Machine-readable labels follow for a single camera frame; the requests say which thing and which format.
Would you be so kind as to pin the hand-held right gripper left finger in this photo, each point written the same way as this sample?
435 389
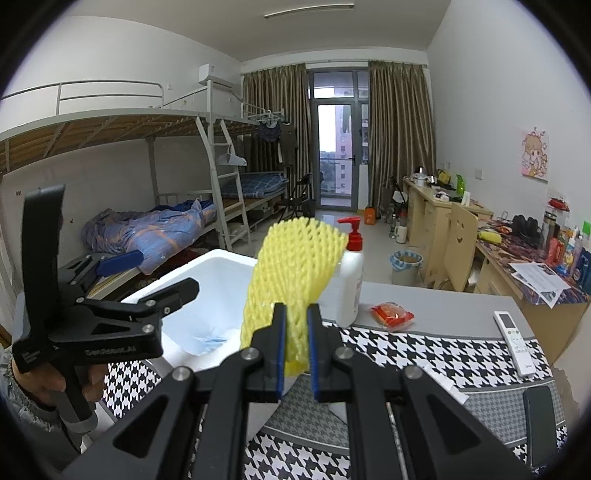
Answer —
278 364

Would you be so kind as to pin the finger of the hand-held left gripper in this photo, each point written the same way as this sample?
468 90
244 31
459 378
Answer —
178 290
122 262

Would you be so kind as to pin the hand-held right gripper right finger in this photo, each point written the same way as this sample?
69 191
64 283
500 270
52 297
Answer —
316 364

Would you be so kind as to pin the large white foam board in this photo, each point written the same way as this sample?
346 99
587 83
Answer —
203 286

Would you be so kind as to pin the yellow foam net sleeve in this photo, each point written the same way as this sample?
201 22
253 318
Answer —
291 263

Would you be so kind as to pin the person's left forearm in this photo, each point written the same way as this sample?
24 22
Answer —
23 415

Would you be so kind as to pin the person's left hand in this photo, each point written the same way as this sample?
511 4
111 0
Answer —
41 385

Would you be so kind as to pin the blue quilt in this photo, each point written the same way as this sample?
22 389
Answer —
152 230

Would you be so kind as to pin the white pump lotion bottle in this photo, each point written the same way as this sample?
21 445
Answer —
349 286

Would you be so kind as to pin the red snack packet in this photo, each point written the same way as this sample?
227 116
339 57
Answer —
392 316

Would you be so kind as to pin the houndstooth tablecloth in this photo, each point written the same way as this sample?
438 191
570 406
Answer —
415 346

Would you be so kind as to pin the trash bin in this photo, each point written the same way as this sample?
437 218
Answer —
406 270

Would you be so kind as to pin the blue plaid mattress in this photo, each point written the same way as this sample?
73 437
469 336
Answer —
254 182

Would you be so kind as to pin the metal bunk bed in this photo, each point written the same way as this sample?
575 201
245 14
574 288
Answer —
115 124

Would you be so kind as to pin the black folding chair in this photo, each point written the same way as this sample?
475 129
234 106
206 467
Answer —
298 196

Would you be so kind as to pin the white jug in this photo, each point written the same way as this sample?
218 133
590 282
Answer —
401 234

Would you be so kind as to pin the orange detergent bottle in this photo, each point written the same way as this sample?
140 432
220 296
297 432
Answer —
369 216

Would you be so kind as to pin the small wooden desk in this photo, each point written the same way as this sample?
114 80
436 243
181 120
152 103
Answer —
425 217

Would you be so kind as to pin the hanging dark clothes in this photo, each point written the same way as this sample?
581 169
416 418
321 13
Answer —
277 136

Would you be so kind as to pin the wooden chair with smiley cutout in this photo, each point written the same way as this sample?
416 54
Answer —
455 240

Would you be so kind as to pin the white remote control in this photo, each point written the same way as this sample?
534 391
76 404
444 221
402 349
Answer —
515 344

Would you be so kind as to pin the long wooden desk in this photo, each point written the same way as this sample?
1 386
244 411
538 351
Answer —
503 281

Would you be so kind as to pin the brown curtain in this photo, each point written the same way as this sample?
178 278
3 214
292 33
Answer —
401 129
277 106

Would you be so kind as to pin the white air conditioner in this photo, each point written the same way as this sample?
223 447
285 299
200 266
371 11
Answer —
217 74

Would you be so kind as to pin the yellow pouch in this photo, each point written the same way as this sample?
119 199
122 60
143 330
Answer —
489 236

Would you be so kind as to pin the green plastic object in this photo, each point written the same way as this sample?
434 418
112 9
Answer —
461 185

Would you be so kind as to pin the black phone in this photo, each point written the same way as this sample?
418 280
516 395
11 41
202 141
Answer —
545 420

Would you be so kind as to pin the loose printed papers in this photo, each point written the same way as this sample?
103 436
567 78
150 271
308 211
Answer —
540 281

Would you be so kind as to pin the black bag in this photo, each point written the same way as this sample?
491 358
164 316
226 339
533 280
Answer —
526 226

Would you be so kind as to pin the glass balcony door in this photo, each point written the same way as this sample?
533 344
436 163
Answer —
337 92

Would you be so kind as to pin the row of toiletry bottles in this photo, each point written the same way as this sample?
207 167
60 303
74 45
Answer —
570 249

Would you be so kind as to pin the ceiling tube light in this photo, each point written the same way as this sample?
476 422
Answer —
309 11

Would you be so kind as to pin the cartoon wall poster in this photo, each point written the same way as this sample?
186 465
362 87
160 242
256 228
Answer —
535 154

